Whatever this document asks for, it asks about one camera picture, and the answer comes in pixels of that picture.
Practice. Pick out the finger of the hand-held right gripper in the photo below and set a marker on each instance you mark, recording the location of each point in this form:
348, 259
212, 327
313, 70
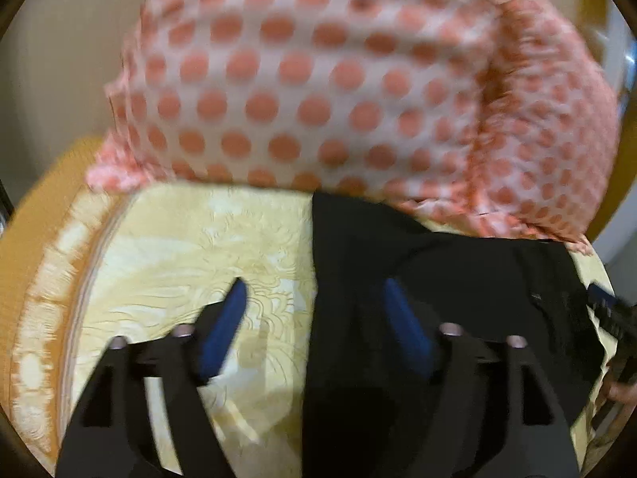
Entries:
604, 303

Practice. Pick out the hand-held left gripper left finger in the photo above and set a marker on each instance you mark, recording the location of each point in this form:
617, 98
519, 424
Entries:
224, 328

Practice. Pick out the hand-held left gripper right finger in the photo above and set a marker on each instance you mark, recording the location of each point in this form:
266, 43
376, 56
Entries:
405, 328

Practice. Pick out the black pants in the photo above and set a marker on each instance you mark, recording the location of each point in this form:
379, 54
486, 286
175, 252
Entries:
448, 279

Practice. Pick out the person's right hand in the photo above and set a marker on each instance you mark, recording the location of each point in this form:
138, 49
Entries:
624, 392

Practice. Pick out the yellow patterned bed sheet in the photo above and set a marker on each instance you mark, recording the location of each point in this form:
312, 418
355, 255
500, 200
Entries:
164, 259

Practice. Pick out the pink polka dot pillow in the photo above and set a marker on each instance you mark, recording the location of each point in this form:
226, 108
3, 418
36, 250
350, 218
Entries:
298, 84
547, 124

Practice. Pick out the wooden door with glass panes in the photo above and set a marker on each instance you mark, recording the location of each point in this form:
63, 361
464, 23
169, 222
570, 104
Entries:
607, 35

